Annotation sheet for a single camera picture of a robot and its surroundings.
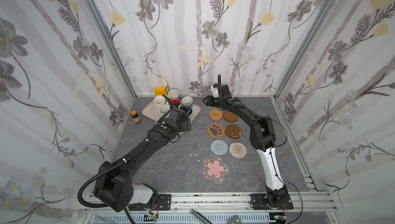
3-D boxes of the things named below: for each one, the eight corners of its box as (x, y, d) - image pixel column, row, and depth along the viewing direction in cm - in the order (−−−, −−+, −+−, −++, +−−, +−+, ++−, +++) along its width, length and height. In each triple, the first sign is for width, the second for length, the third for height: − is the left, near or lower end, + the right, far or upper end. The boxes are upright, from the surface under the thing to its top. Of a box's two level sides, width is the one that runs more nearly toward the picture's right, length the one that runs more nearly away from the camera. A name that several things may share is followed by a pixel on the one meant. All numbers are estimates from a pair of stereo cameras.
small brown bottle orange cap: (134, 123, 106) (130, 115, 99) (136, 118, 109) (132, 110, 102) (139, 123, 106) (135, 115, 99) (141, 118, 109) (137, 110, 102)
